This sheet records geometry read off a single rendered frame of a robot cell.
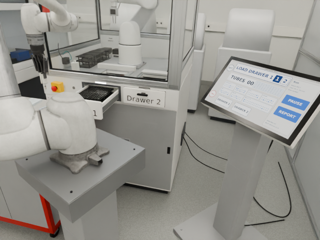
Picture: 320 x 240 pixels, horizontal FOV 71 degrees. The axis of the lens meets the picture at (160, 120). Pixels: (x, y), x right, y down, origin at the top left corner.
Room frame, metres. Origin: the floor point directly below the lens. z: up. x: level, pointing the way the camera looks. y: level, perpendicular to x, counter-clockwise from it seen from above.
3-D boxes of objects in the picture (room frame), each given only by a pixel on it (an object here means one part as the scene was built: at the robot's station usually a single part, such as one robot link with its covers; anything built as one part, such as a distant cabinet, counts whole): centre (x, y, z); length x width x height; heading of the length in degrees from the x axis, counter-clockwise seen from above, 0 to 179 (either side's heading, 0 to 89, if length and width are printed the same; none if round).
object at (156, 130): (1.95, 0.28, 0.40); 1.03 x 0.95 x 0.80; 78
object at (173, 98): (1.95, 0.29, 0.87); 1.02 x 0.95 x 0.14; 78
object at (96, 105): (1.21, 0.48, 0.87); 0.29 x 0.02 x 0.11; 78
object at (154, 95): (1.42, 0.12, 0.87); 0.29 x 0.02 x 0.11; 78
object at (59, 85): (1.54, 0.75, 0.88); 0.07 x 0.05 x 0.07; 78
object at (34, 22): (1.36, 0.73, 1.34); 0.13 x 0.11 x 0.16; 119
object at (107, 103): (1.41, 0.44, 0.86); 0.40 x 0.26 x 0.06; 168
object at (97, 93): (1.40, 0.44, 0.87); 0.22 x 0.18 x 0.06; 168
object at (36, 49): (1.36, 0.74, 1.15); 0.08 x 0.07 x 0.09; 63
